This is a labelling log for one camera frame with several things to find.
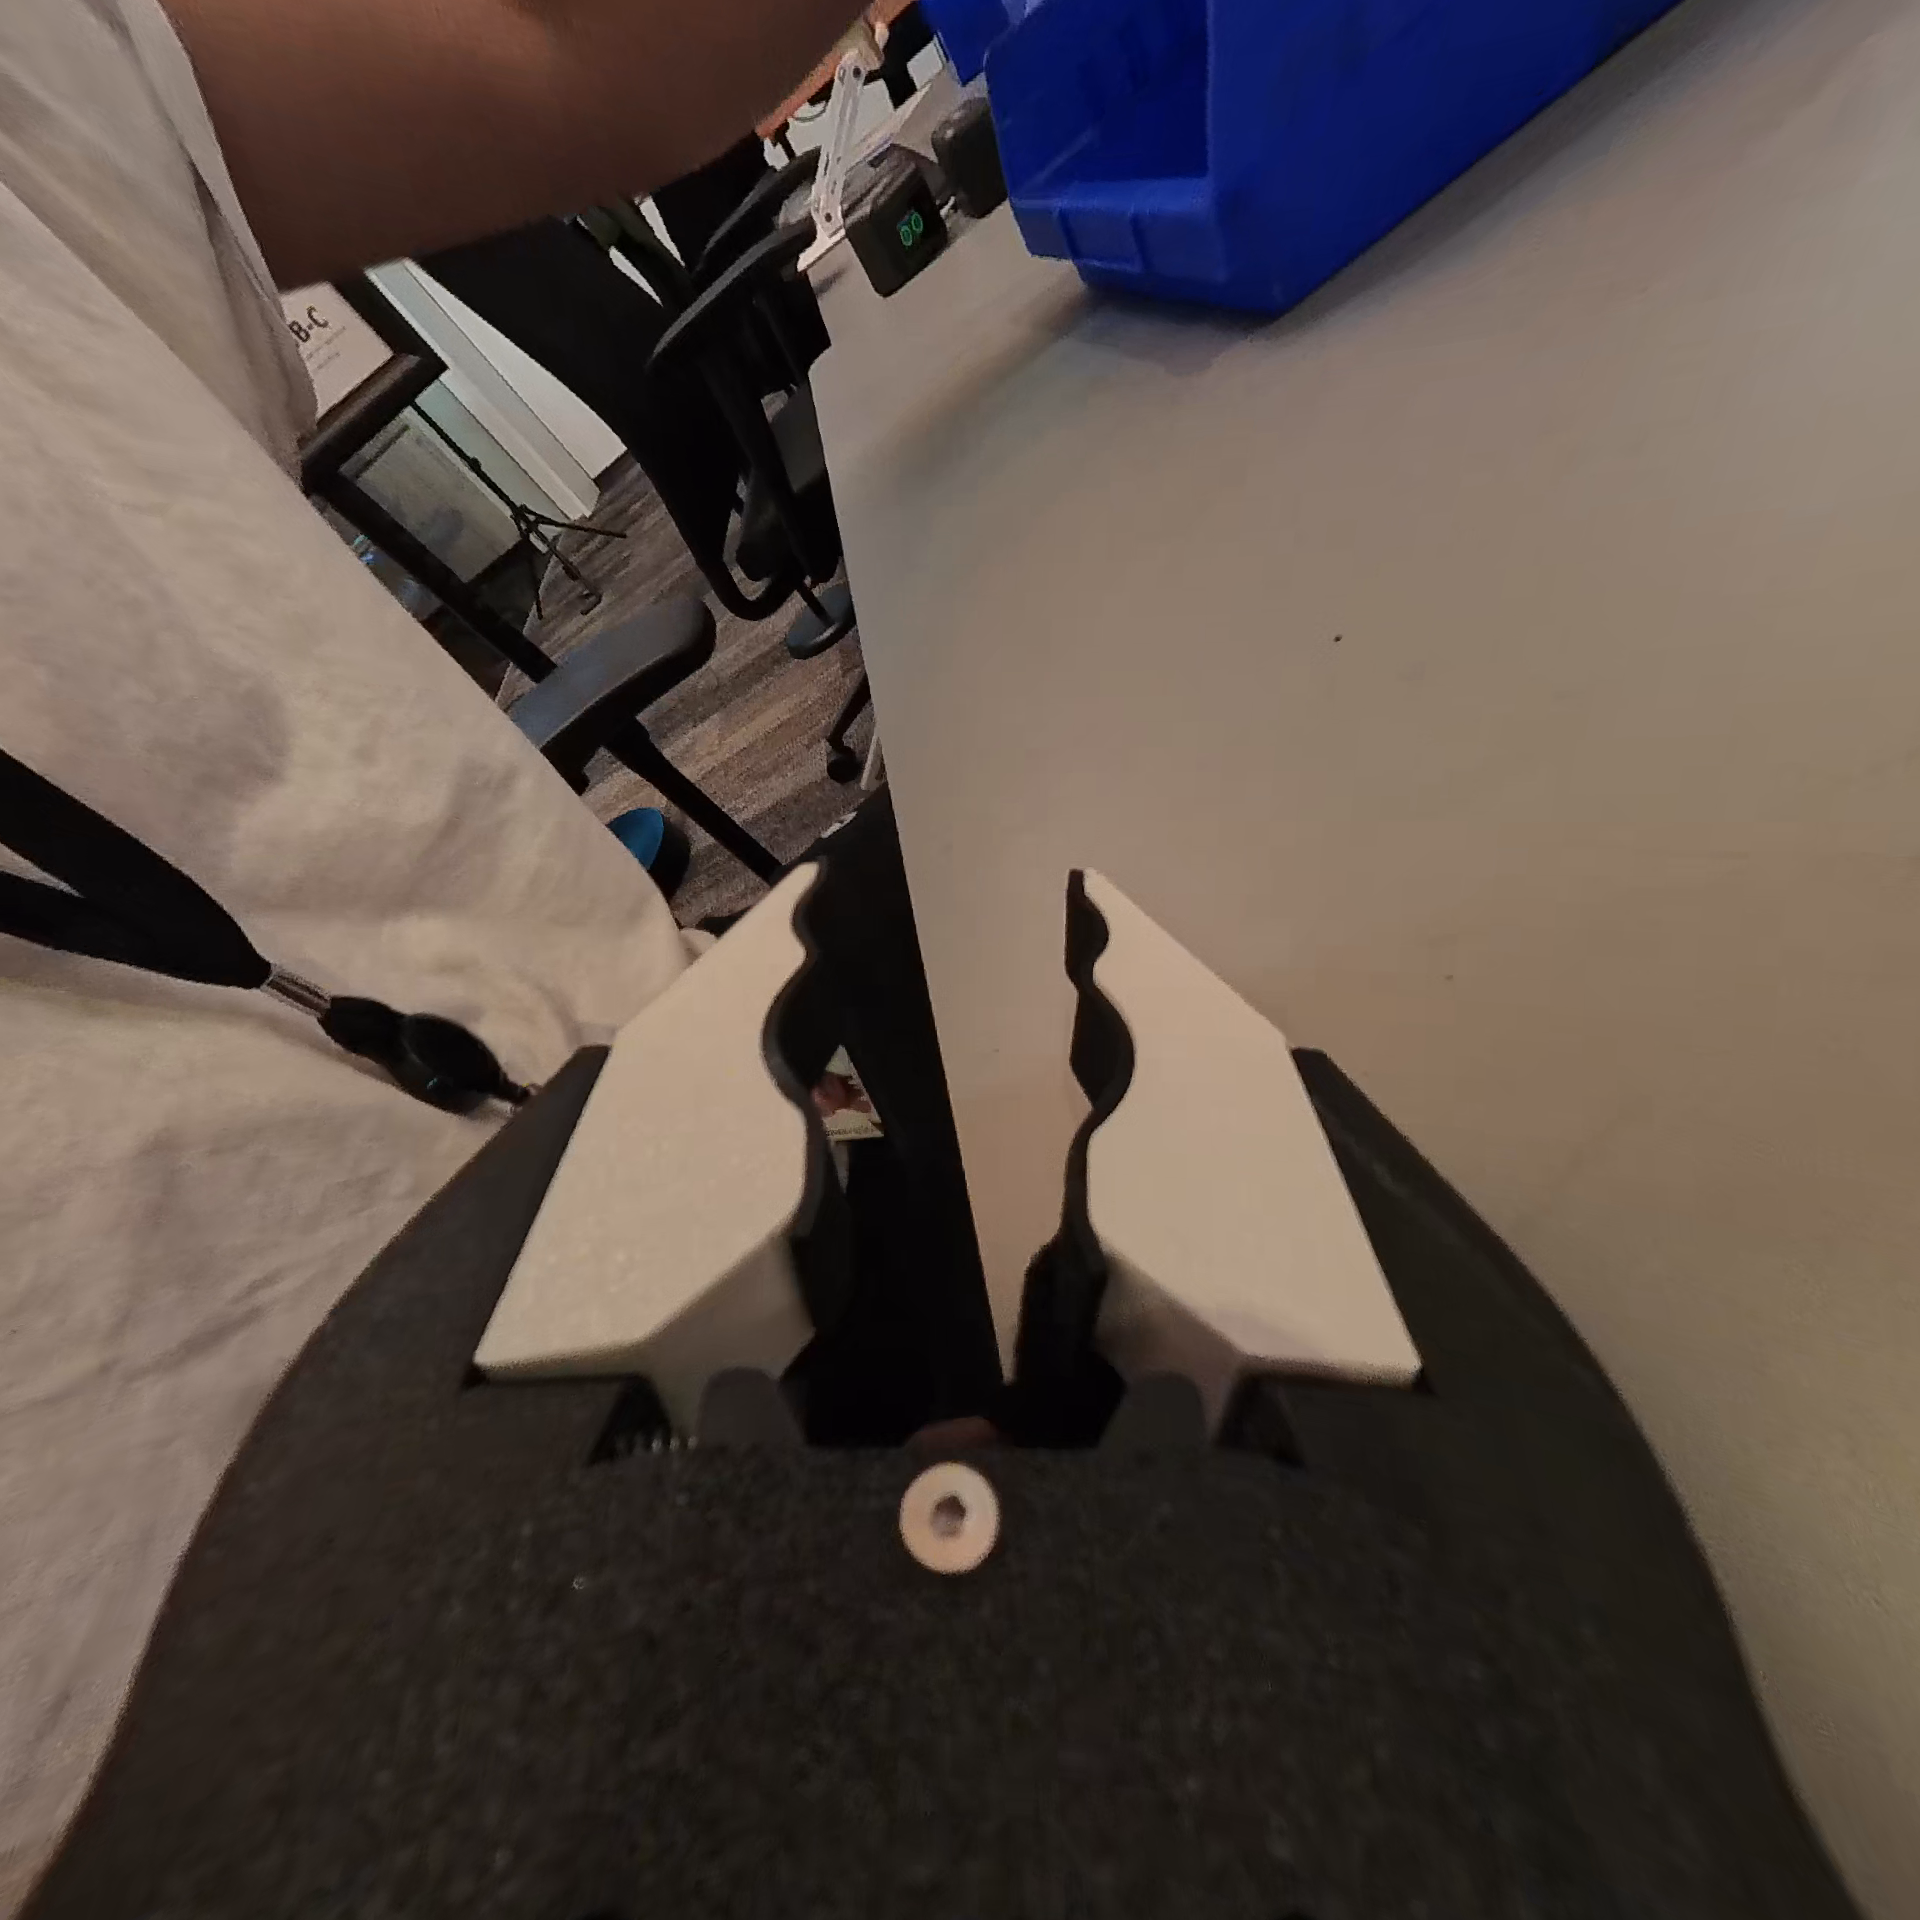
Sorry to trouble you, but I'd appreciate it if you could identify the blue round object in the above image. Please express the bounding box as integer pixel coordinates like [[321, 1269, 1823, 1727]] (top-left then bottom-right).
[[607, 803, 696, 905]]

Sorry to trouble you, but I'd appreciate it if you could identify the grey desk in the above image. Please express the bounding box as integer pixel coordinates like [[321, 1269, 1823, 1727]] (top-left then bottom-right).
[[817, 0, 1920, 1920]]

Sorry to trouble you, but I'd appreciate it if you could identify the white framed sign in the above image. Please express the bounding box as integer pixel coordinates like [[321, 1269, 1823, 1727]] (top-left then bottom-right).
[[276, 274, 453, 441]]

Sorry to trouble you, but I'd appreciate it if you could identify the black tripod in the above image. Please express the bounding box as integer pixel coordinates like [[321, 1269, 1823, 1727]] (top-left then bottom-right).
[[449, 441, 629, 618]]

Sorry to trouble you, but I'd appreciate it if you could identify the blue plastic bin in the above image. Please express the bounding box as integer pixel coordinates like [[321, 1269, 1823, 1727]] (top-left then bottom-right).
[[919, 0, 1695, 317]]

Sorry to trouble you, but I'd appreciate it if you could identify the person's left forearm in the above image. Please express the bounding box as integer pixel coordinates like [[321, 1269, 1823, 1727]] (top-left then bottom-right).
[[159, 0, 889, 287]]

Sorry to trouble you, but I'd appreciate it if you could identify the white t-shirt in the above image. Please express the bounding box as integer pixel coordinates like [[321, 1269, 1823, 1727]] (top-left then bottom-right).
[[0, 0, 714, 1894]]

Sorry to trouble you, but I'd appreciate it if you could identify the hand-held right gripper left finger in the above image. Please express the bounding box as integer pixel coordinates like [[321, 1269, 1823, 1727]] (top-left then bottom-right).
[[472, 862, 859, 1424]]

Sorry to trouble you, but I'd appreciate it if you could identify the small dark grey device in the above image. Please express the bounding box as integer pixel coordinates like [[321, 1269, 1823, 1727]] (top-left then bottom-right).
[[930, 102, 1010, 221]]

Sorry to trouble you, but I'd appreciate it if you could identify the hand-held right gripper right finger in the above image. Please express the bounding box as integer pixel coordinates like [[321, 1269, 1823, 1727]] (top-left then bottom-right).
[[1020, 865, 1424, 1418]]

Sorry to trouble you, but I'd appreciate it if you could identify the black device with green lights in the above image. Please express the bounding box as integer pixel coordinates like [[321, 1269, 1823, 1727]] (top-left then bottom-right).
[[849, 161, 951, 297]]

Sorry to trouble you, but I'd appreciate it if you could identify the black framed side table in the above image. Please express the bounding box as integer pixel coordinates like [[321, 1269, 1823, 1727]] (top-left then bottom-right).
[[297, 352, 560, 688]]

